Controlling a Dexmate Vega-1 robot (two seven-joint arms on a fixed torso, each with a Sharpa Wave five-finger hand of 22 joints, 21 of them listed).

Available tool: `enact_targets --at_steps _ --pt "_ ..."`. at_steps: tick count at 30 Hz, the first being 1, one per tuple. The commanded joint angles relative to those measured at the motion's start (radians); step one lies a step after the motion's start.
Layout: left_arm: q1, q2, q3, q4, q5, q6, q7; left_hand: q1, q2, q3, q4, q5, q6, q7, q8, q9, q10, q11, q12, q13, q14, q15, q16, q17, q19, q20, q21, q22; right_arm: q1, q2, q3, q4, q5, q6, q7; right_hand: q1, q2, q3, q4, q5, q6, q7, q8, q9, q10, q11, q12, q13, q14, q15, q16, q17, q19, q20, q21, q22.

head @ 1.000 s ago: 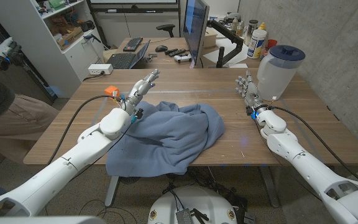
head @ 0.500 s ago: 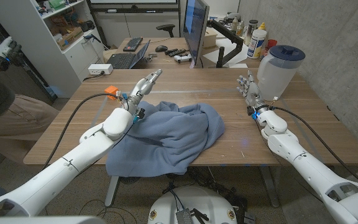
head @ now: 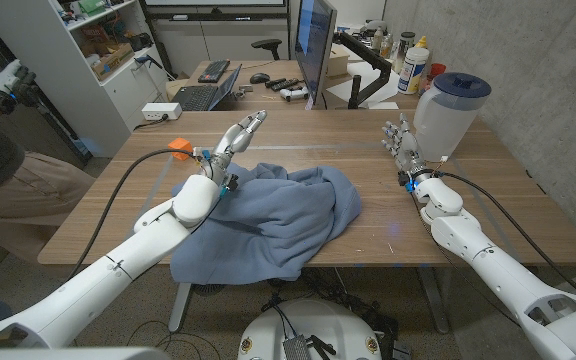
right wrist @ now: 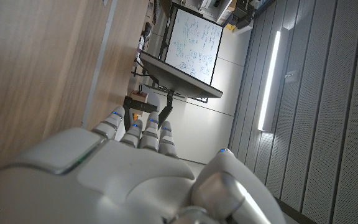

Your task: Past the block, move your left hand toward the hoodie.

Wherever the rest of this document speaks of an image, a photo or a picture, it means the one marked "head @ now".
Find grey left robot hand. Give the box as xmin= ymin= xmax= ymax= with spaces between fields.
xmin=195 ymin=109 xmax=268 ymax=187

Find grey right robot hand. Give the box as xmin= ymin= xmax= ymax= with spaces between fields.
xmin=380 ymin=112 xmax=432 ymax=186

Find orange block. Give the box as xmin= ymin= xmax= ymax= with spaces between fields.
xmin=167 ymin=137 xmax=194 ymax=162

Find blue hoodie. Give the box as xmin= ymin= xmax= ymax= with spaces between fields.
xmin=169 ymin=162 xmax=363 ymax=286

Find translucent pitcher with blue lid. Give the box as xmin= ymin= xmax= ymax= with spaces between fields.
xmin=412 ymin=72 xmax=493 ymax=163

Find wooden office desk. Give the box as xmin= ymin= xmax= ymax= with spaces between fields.
xmin=180 ymin=58 xmax=422 ymax=112

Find black laptop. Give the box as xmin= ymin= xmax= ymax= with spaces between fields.
xmin=171 ymin=63 xmax=243 ymax=112

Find white shelf unit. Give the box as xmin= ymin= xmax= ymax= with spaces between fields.
xmin=0 ymin=0 xmax=169 ymax=159

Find black keyboard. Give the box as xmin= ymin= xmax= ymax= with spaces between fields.
xmin=197 ymin=59 xmax=231 ymax=84

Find white game controller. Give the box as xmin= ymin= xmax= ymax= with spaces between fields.
xmin=279 ymin=85 xmax=310 ymax=103

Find white power strip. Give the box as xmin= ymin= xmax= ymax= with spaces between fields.
xmin=140 ymin=102 xmax=183 ymax=122

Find white wipes canister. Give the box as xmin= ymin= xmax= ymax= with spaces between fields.
xmin=397 ymin=46 xmax=430 ymax=96

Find white paper sheets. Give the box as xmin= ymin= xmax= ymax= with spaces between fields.
xmin=325 ymin=60 xmax=402 ymax=109

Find dark lidded jar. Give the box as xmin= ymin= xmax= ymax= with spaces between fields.
xmin=394 ymin=31 xmax=417 ymax=74

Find black office chair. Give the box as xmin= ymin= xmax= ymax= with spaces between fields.
xmin=250 ymin=38 xmax=283 ymax=61

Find seated person in khaki trousers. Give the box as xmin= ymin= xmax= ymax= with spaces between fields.
xmin=0 ymin=124 xmax=97 ymax=266

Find beige cardboard box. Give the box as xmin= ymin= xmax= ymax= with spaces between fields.
xmin=326 ymin=43 xmax=352 ymax=78

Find cardboard box with items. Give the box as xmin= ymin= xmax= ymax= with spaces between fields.
xmin=90 ymin=42 xmax=136 ymax=81

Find black computer monitor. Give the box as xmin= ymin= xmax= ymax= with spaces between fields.
xmin=293 ymin=0 xmax=338 ymax=109

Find grey table leg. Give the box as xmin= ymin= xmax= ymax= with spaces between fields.
xmin=167 ymin=282 xmax=193 ymax=334
xmin=415 ymin=266 xmax=452 ymax=335

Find white robot torso base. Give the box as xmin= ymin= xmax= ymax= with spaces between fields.
xmin=237 ymin=298 xmax=383 ymax=360

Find white robot chest edge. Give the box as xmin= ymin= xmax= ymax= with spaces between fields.
xmin=0 ymin=346 xmax=172 ymax=360

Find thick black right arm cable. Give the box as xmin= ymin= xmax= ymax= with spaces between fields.
xmin=435 ymin=170 xmax=576 ymax=300

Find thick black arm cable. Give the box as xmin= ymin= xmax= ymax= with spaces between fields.
xmin=435 ymin=170 xmax=576 ymax=300
xmin=67 ymin=148 xmax=197 ymax=281

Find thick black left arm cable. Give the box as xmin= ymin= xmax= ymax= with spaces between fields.
xmin=67 ymin=148 xmax=197 ymax=281

